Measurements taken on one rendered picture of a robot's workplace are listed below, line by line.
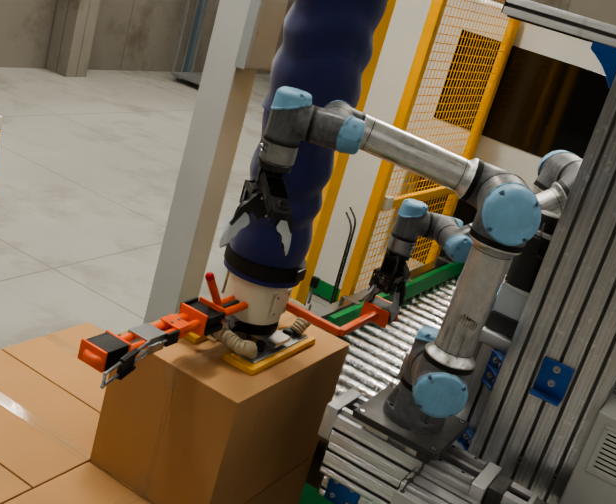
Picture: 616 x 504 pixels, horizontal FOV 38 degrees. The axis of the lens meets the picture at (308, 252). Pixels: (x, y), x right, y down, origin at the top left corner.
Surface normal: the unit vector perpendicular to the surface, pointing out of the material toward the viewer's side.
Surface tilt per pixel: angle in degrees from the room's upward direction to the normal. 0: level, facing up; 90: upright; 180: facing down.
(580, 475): 90
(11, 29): 90
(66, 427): 0
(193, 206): 90
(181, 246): 90
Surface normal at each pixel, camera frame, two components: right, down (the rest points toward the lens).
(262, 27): 0.82, 0.39
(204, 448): -0.50, 0.15
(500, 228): -0.02, 0.19
